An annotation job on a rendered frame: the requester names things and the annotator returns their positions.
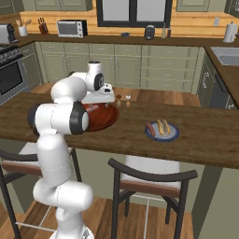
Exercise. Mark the red sausage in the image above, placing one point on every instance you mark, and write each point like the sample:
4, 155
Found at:
92, 108
150, 129

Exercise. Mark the steel oven with hob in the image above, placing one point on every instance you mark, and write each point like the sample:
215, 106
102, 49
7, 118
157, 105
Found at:
9, 73

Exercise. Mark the white paper towel roll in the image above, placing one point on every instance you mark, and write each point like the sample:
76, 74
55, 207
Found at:
230, 32

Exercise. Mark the red-brown wooden bowl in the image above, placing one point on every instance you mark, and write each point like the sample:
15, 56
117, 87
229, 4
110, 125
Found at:
104, 117

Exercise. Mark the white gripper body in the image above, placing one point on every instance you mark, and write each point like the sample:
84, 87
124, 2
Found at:
97, 98

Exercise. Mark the green wall cupboards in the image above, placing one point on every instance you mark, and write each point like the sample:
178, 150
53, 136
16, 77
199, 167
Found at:
62, 4
199, 4

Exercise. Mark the dark small bottle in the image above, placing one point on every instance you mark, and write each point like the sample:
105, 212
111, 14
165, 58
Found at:
169, 32

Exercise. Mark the white-topped salt shaker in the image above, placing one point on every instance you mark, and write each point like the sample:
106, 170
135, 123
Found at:
128, 101

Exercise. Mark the grey coffee machine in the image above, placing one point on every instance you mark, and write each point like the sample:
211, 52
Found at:
6, 33

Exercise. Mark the dark dishwasher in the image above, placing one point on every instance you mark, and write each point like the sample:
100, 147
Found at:
219, 93

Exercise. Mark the white toaster oven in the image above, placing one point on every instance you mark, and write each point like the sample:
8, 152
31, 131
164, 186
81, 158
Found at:
71, 28

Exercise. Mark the yellow hot dog bun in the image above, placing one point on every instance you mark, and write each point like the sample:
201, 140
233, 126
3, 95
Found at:
163, 127

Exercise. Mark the dark grey jar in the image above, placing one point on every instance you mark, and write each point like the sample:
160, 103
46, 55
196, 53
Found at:
149, 32

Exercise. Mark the blue-rimmed plate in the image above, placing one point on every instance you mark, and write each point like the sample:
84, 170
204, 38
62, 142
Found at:
162, 136

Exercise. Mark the white wall socket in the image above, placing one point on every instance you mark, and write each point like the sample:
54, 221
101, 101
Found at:
216, 21

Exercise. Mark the dark red knife block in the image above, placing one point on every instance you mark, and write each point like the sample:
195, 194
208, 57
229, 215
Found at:
43, 28

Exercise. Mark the black-framed window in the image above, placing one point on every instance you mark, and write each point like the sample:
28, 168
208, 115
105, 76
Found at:
133, 11

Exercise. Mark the pale tall bottle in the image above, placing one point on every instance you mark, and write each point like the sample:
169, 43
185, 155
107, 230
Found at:
164, 31

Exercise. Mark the brown pepper shaker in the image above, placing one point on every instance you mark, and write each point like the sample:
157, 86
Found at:
118, 101

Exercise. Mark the green base cupboard run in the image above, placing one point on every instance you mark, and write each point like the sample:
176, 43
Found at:
149, 67

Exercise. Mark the steel sink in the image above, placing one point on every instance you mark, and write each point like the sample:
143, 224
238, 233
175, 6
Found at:
227, 56

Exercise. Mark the small dark bowl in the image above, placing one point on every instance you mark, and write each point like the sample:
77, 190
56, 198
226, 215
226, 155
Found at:
125, 34

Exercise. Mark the white pot with tools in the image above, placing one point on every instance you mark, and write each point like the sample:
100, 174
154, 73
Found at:
22, 30

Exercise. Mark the dark wooden bar stool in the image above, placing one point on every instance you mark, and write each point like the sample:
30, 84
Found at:
18, 166
149, 179

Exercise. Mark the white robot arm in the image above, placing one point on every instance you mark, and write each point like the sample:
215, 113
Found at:
57, 168

